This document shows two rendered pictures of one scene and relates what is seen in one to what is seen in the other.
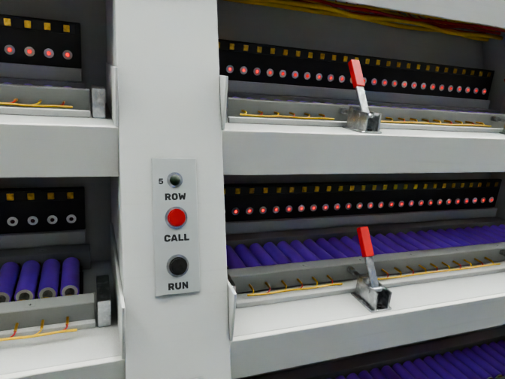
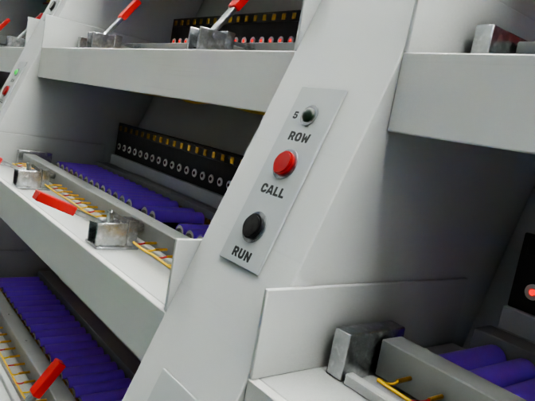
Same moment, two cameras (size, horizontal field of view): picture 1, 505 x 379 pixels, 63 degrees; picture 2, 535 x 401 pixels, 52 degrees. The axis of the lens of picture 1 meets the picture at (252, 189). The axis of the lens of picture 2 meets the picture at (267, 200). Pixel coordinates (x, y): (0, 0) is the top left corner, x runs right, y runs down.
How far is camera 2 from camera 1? 37 cm
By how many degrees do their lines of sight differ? 72
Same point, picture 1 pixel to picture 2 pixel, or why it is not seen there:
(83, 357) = (157, 293)
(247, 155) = (435, 99)
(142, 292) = (214, 244)
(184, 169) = (326, 103)
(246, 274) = (410, 353)
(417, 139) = not seen: outside the picture
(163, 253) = (251, 205)
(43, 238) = not seen: hidden behind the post
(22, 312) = not seen: hidden behind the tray
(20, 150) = (229, 76)
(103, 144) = (279, 72)
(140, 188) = (277, 122)
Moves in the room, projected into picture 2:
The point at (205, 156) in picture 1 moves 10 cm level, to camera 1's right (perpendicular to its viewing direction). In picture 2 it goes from (361, 90) to (478, 58)
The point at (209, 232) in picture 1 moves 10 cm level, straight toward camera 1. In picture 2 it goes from (310, 199) to (155, 110)
